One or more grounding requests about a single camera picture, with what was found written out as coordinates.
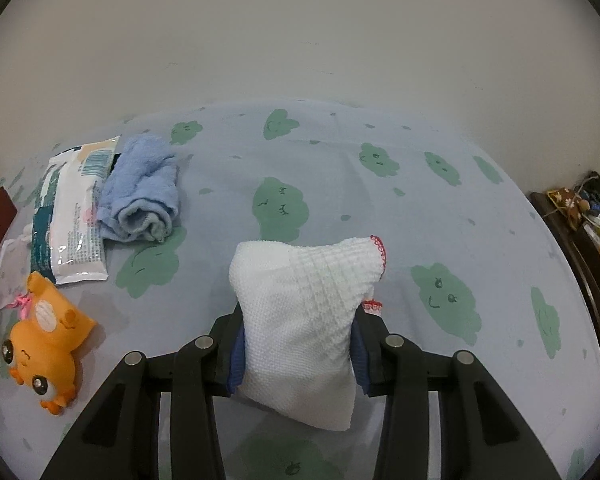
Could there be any orange squishy animal toy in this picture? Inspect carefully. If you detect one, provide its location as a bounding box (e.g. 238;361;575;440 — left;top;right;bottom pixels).
1;272;97;415

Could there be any wet wipes packet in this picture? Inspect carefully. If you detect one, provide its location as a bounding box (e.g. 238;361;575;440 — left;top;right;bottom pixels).
30;136;119;286

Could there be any white knitted cloth pouch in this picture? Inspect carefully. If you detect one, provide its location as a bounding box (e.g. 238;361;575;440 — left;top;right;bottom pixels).
228;236;387;431

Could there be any light blue towel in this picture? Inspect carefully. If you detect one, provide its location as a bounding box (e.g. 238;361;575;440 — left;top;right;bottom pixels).
96;133;180;243

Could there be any blue green cloud tablecloth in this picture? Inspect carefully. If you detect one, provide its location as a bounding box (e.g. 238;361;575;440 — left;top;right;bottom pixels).
0;101;600;479

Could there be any cluttered dark side shelf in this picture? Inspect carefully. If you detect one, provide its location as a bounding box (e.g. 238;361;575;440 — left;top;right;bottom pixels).
528;171;600;345

